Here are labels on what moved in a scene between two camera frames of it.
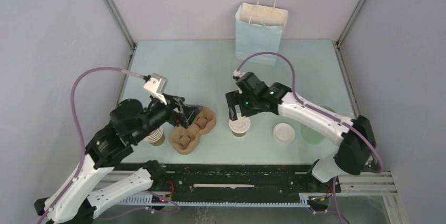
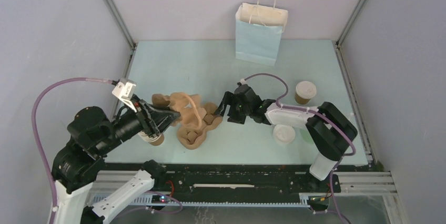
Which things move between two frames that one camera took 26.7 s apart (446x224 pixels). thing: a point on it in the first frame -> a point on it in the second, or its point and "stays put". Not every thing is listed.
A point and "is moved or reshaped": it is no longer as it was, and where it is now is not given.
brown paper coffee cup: (239, 134) is moved or reshaped
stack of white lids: (283, 132) stays put
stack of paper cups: (156, 138) stays put
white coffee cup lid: (240, 125) -> (306, 89)
